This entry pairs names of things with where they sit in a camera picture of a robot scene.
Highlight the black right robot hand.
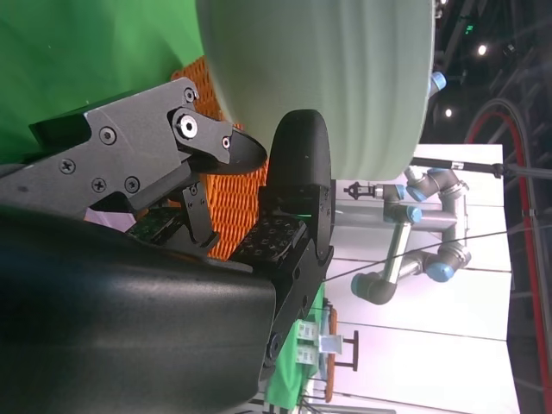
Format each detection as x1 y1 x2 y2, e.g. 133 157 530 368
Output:
0 77 336 414

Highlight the grey bowl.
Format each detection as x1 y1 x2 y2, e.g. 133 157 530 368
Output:
196 0 436 182

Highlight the orange wicker basket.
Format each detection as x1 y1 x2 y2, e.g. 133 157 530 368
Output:
170 55 271 262

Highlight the white box green label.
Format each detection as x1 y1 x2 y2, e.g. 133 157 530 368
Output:
296 343 319 367
298 321 321 342

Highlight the clear plastic box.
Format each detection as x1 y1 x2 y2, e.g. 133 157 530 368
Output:
318 335 345 354

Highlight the brown wooden stool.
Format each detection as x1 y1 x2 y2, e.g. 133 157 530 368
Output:
321 301 361 373
321 366 340 405

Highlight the black boom pole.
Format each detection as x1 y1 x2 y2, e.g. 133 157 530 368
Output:
409 155 552 180

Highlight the long thin black cable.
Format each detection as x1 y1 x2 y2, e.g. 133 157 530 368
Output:
323 230 512 285

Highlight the red hose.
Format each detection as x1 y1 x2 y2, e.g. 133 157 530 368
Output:
464 98 552 414

